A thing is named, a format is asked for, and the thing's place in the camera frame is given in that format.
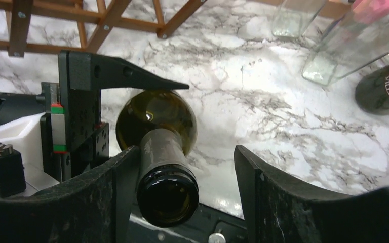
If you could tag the brown wooden wine rack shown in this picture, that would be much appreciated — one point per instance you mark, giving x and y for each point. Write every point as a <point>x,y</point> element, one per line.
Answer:
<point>93,27</point>

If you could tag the green bottle white label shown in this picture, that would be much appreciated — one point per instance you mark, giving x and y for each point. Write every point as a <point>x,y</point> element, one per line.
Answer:
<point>372,92</point>

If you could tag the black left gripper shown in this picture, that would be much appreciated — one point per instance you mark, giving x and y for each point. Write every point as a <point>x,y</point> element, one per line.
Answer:
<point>74,138</point>

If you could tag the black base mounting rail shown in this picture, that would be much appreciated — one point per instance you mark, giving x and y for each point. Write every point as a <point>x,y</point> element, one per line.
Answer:
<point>206,225</point>

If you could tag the green bottle silver cap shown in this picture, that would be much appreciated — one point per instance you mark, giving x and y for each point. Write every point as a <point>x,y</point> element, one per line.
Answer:
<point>163,125</point>

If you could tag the pink capped small bottle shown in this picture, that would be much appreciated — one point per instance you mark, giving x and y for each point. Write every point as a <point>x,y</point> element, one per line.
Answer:
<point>369,11</point>

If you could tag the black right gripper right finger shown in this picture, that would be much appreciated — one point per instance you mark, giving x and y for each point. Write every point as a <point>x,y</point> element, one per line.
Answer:
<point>279,207</point>

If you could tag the clear glass bottle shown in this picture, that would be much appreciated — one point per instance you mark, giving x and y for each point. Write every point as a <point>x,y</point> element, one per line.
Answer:
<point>346,47</point>
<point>293,17</point>

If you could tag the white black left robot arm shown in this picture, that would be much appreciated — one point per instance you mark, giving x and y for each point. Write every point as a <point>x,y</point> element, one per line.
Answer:
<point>10,109</point>

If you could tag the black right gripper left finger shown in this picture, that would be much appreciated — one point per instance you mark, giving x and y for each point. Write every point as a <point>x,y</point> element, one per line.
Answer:
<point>94,206</point>

